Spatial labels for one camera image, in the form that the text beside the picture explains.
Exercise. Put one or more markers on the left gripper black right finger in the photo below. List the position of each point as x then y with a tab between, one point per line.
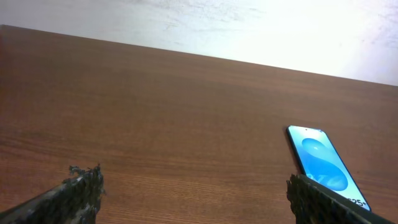
313	203

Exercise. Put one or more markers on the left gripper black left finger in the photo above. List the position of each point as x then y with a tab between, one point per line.
75	200

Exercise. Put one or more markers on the blue screen smartphone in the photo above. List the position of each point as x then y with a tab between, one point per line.
319	160

